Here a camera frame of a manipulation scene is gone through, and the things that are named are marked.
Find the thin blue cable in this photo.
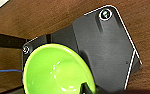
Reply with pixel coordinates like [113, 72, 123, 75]
[0, 68, 25, 74]

